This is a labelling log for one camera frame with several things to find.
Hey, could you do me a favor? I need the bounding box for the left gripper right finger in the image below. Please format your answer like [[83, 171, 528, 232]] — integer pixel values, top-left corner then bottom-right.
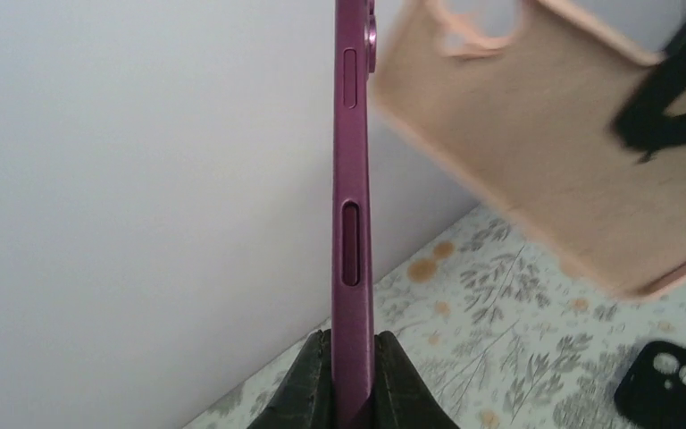
[[373, 331, 458, 429]]

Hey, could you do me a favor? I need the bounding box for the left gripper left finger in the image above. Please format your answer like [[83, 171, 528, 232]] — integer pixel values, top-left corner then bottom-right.
[[248, 330, 332, 429]]

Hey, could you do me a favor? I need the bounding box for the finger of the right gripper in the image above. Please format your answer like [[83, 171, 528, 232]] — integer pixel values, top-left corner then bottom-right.
[[612, 20, 686, 164]]

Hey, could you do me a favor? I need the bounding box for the phone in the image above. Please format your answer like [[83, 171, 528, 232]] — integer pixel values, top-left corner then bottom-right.
[[614, 341, 686, 428], [371, 1, 686, 299]]

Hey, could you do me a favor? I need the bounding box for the magenta smartphone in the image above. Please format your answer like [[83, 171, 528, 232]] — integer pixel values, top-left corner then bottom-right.
[[331, 1, 377, 428]]

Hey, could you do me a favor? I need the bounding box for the floral patterned table mat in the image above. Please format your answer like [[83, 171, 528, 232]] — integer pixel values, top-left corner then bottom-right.
[[191, 208, 686, 428]]

